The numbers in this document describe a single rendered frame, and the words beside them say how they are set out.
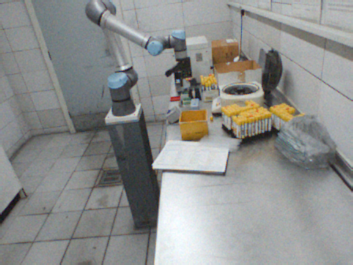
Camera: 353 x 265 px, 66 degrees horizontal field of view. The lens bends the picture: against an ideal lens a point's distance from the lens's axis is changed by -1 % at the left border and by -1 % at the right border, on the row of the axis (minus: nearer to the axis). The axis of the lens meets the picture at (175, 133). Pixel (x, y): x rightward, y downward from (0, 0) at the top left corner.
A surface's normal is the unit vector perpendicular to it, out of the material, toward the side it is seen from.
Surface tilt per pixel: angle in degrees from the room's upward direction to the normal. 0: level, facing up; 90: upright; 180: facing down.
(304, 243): 0
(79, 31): 90
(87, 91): 90
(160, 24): 90
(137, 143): 90
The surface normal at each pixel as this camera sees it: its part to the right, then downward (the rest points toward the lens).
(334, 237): -0.14, -0.87
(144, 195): -0.01, 0.47
